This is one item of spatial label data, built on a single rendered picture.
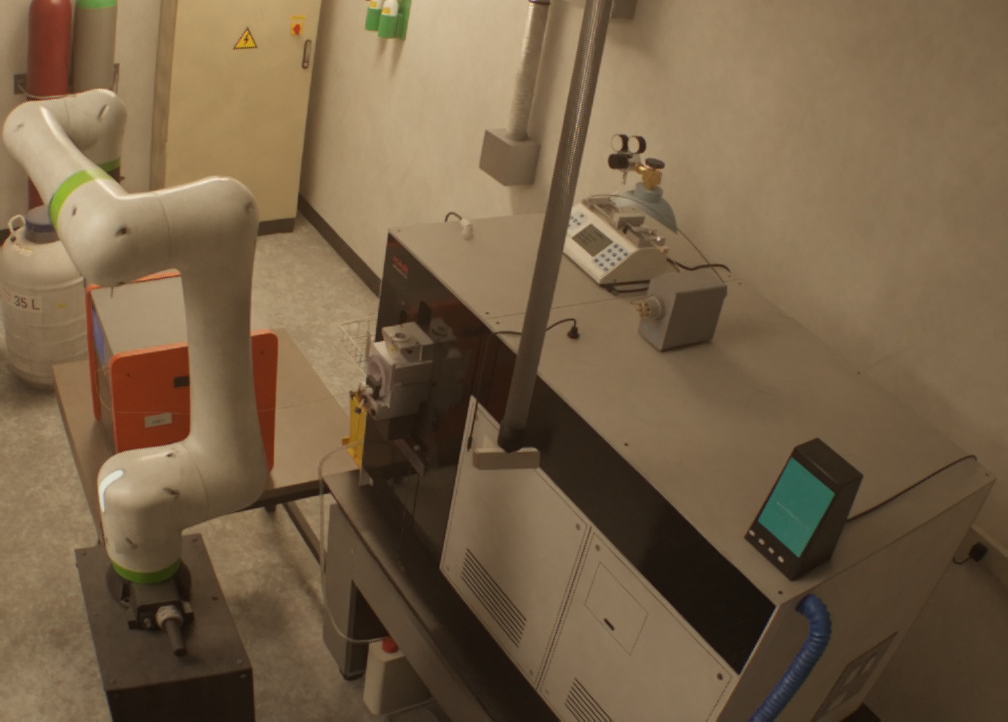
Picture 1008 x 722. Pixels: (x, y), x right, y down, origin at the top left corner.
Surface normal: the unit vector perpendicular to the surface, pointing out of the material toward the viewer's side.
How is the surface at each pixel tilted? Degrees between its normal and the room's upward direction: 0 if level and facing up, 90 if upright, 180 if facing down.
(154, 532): 90
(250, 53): 90
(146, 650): 0
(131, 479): 11
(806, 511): 80
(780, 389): 0
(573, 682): 90
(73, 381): 0
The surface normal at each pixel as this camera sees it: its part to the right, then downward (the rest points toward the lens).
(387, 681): 0.50, 0.50
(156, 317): 0.15, -0.85
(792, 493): -0.80, 0.01
